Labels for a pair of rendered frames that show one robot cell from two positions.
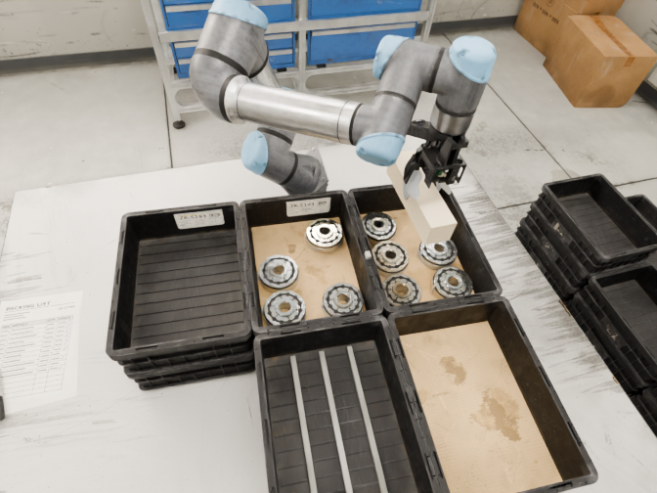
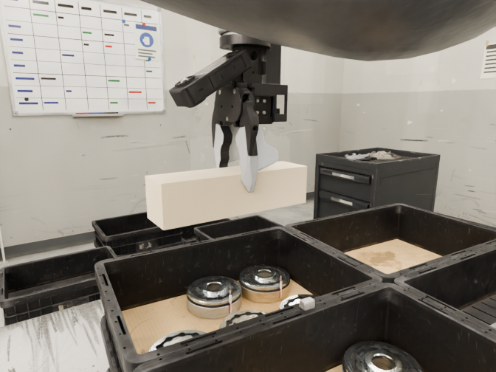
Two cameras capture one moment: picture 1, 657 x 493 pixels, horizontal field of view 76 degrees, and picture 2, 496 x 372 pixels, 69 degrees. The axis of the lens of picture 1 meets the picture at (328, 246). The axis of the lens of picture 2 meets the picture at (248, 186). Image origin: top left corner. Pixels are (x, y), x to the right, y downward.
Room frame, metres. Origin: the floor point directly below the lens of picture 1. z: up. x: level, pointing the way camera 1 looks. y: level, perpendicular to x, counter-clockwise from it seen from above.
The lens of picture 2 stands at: (0.80, 0.31, 1.20)
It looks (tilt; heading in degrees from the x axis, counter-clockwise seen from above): 13 degrees down; 256
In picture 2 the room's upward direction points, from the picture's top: straight up
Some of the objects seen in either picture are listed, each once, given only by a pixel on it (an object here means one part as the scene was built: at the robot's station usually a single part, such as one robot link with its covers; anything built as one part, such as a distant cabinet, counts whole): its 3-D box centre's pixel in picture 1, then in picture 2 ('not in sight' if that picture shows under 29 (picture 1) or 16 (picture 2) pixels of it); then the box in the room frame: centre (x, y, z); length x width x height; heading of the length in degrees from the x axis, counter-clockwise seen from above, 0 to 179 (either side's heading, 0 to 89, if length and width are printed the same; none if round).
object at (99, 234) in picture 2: not in sight; (139, 260); (0.94, -1.58, 0.37); 0.40 x 0.30 x 0.45; 20
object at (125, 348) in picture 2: (417, 240); (232, 277); (0.70, -0.23, 0.92); 0.40 x 0.30 x 0.02; 16
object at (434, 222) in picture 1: (418, 195); (232, 190); (0.70, -0.20, 1.08); 0.24 x 0.06 x 0.06; 20
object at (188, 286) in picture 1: (186, 282); not in sight; (0.54, 0.34, 0.87); 0.40 x 0.30 x 0.11; 16
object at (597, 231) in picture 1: (573, 246); (69, 322); (1.18, -1.07, 0.37); 0.40 x 0.30 x 0.45; 20
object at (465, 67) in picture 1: (463, 75); not in sight; (0.68, -0.20, 1.39); 0.09 x 0.08 x 0.11; 73
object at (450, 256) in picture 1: (438, 248); (214, 289); (0.72, -0.30, 0.86); 0.10 x 0.10 x 0.01
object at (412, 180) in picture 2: not in sight; (372, 224); (-0.48, -1.62, 0.45); 0.60 x 0.45 x 0.90; 20
